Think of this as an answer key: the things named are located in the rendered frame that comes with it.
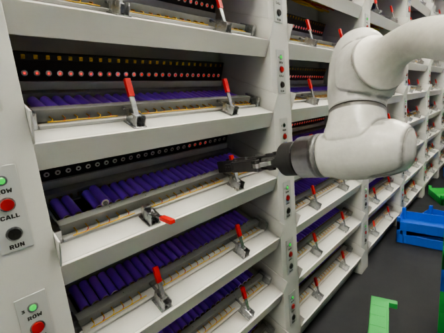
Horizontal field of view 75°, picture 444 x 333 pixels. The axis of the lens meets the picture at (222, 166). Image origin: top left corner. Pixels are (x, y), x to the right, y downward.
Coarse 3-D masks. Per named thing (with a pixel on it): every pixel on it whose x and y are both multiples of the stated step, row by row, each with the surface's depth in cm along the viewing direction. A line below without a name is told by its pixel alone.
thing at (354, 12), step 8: (296, 0) 111; (304, 0) 111; (312, 0) 98; (320, 0) 101; (328, 0) 104; (336, 0) 108; (344, 0) 112; (352, 0) 126; (360, 0) 124; (320, 8) 132; (328, 8) 126; (336, 8) 110; (344, 8) 114; (352, 8) 119; (360, 8) 123; (352, 16) 122
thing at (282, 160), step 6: (282, 144) 64; (288, 144) 62; (282, 150) 62; (288, 150) 61; (276, 156) 63; (282, 156) 62; (288, 156) 61; (276, 162) 63; (282, 162) 62; (288, 162) 61; (282, 168) 62; (288, 168) 62; (288, 174) 63; (294, 174) 63
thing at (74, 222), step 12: (192, 180) 72; (204, 180) 75; (156, 192) 65; (168, 192) 67; (180, 192) 70; (108, 204) 58; (120, 204) 59; (132, 204) 61; (72, 216) 53; (84, 216) 54; (96, 216) 55; (108, 216) 57; (60, 228) 51; (72, 228) 52
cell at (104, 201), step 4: (92, 188) 60; (96, 188) 60; (92, 192) 60; (96, 192) 59; (100, 192) 59; (96, 196) 58; (100, 196) 58; (104, 196) 58; (100, 200) 57; (104, 200) 57; (108, 200) 58; (100, 204) 57; (104, 204) 58
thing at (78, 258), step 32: (160, 160) 77; (192, 192) 72; (224, 192) 75; (256, 192) 82; (96, 224) 56; (128, 224) 58; (160, 224) 59; (192, 224) 67; (64, 256) 48; (96, 256) 50
